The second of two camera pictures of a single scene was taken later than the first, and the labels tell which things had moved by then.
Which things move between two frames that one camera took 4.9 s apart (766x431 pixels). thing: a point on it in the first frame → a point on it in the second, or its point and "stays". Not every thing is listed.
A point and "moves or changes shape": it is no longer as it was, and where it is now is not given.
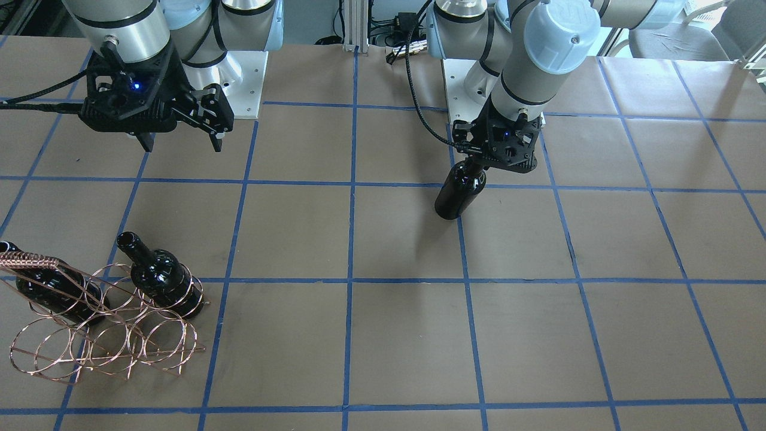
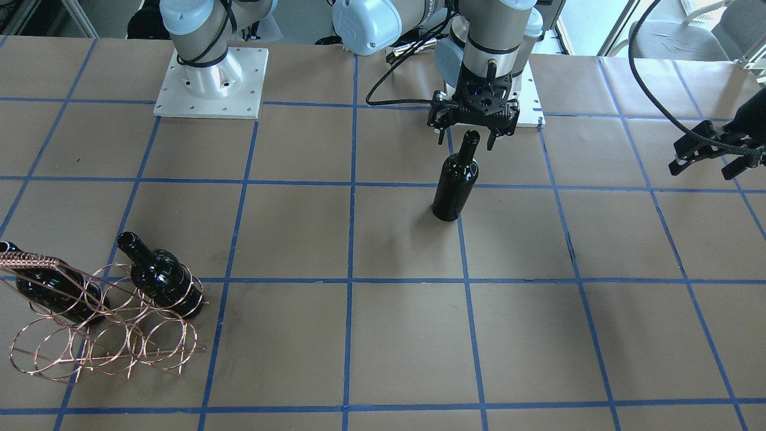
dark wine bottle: (464, 182) moves or changes shape
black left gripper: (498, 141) → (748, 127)
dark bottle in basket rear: (63, 292) stays
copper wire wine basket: (108, 318) stays
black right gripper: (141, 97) → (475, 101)
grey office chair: (739, 30) stays
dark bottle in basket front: (158, 277) stays
